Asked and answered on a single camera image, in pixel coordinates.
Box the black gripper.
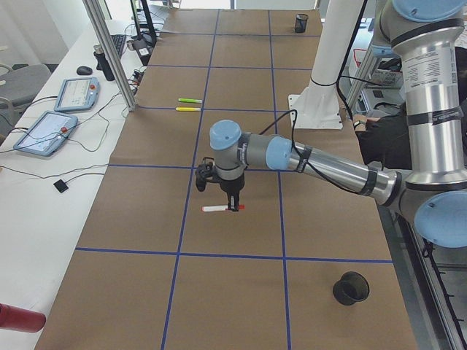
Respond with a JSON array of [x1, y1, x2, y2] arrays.
[[220, 176, 244, 212]]

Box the red marker pen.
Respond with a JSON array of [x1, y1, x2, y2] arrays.
[[201, 205, 231, 212]]

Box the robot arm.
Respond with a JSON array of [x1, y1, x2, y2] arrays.
[[196, 1, 466, 248]]

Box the brown paper table cover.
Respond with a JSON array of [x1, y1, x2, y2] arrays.
[[36, 9, 417, 349]]

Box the yellow marker pen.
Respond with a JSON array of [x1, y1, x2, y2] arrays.
[[175, 106, 201, 112]]

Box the green marker pen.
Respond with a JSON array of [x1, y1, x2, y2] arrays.
[[178, 98, 203, 104]]

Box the black mesh cup left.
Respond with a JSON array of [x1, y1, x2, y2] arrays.
[[332, 271, 370, 306]]

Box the black mesh cup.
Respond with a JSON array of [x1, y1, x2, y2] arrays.
[[332, 271, 370, 306], [294, 13, 309, 34]]

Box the person in black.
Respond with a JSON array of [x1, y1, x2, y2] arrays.
[[353, 47, 466, 170]]

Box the small black box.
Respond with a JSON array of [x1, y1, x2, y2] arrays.
[[53, 179, 69, 193]]

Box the black mesh cup right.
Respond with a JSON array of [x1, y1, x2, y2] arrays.
[[294, 13, 309, 34]]

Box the black water bottle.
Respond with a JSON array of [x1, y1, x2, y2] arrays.
[[93, 44, 115, 81]]

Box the teach pendant far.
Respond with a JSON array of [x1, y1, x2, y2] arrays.
[[54, 77, 100, 112]]

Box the teach pendant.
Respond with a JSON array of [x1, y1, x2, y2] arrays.
[[13, 111, 78, 157], [54, 77, 100, 112]]

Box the black keyboard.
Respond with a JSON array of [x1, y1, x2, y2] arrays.
[[111, 34, 127, 57]]

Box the teach pendant near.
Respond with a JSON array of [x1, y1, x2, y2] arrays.
[[13, 111, 78, 157]]

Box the computer mouse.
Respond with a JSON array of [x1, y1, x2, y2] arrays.
[[76, 66, 93, 76]]

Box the red water bottle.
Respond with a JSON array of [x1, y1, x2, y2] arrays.
[[1, 304, 46, 333]]

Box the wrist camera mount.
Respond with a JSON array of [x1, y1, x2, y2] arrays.
[[195, 157, 220, 192]]

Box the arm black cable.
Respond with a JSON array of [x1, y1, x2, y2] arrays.
[[255, 109, 366, 194]]

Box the white camera pillar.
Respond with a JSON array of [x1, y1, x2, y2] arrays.
[[289, 0, 366, 130]]

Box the aluminium frame post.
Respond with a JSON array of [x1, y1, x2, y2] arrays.
[[82, 0, 136, 112]]

